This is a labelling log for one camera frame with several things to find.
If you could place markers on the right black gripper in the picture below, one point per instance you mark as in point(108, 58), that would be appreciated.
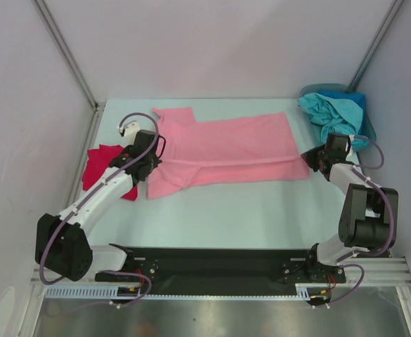
point(315, 159)

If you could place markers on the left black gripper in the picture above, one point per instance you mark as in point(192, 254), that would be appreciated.
point(155, 161)

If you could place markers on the pink t shirt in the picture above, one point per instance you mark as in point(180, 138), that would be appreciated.
point(241, 150)

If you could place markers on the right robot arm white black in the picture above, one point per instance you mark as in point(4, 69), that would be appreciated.
point(368, 221)

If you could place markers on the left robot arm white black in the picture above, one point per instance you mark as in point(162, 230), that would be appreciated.
point(112, 172)

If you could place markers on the teal plastic basket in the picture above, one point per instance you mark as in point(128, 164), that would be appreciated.
point(366, 130)

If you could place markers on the light blue t shirt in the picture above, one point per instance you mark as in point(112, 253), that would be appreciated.
point(328, 112)

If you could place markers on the red folded t shirt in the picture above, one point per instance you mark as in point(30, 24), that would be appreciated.
point(97, 162)

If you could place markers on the dark blue t shirt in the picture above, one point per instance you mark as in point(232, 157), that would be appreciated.
point(354, 116)

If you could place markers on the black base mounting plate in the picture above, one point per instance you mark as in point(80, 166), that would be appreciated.
point(216, 272)

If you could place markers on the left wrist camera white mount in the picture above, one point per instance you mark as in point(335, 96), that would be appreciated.
point(129, 130)

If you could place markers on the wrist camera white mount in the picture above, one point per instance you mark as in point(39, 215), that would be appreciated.
point(129, 130)
point(349, 146)

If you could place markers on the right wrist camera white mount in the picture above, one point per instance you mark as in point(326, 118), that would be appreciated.
point(349, 146)

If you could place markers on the left aluminium frame post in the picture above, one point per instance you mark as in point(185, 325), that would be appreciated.
point(68, 57)

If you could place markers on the aluminium frame post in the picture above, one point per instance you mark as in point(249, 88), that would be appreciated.
point(380, 35)
point(68, 57)

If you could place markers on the aluminium rail front right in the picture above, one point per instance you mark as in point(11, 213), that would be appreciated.
point(363, 273)

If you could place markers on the right aluminium frame post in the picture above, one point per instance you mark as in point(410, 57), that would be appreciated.
point(380, 35)

